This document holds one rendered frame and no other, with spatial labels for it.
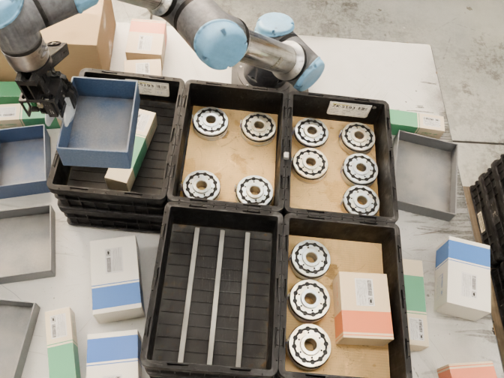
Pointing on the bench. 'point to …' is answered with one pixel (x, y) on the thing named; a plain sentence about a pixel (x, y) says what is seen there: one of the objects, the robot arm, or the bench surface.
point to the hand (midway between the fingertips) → (66, 115)
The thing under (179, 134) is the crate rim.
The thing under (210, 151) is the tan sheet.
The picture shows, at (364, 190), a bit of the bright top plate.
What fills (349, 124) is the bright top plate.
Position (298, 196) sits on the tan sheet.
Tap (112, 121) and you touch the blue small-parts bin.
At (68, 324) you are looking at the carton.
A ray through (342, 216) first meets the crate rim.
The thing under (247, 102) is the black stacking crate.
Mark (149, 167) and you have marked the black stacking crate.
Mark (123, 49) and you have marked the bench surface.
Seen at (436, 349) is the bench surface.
